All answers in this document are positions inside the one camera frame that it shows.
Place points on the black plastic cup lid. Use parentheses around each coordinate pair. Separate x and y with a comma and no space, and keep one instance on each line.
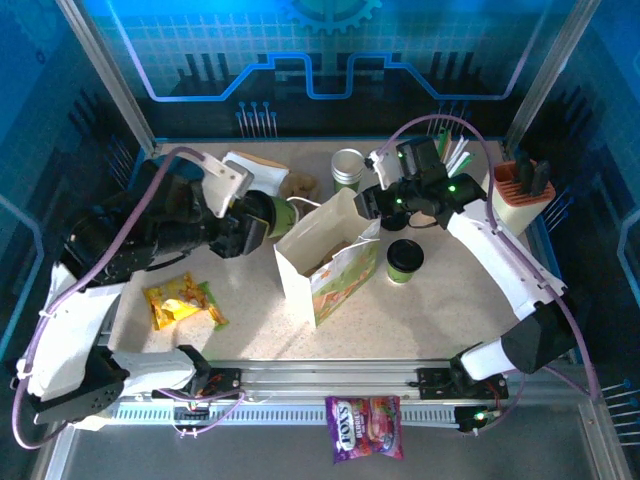
(405,254)
(267,210)

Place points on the stack of green paper cups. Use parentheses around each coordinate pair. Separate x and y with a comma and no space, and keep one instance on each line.
(347,172)

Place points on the green paper coffee cup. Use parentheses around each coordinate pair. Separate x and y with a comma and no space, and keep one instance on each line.
(402,275)
(287,220)

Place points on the floral paper gift bag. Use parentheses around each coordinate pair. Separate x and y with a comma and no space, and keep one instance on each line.
(295,260)

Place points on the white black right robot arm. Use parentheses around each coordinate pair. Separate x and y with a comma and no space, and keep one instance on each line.
(500,255)

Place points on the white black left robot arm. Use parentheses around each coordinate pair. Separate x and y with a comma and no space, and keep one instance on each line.
(70,325)

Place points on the flat white paper bag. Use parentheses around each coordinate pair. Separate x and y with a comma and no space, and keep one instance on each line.
(265,173)

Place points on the green paper straw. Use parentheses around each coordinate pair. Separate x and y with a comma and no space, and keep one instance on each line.
(443,145)

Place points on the white wrapped straw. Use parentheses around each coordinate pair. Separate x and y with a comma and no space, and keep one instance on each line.
(459,152)

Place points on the yellow snack packet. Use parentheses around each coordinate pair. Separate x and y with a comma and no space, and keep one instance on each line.
(170,307)

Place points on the beige holder with orange top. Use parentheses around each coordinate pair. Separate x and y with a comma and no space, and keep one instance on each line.
(515,215)

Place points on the small controller board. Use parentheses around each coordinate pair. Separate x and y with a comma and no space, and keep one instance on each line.
(196,402)
(480,416)

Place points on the purple Fox's candy bag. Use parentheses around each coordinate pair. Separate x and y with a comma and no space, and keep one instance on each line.
(362,427)

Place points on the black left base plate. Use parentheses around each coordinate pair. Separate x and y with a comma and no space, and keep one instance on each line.
(227,381)

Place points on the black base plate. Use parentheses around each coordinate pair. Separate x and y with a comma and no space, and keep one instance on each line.
(227,381)
(430,384)

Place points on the aluminium frame post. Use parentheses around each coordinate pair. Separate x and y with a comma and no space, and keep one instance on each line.
(100,65)
(547,65)

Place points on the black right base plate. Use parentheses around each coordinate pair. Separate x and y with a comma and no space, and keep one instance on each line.
(430,384)

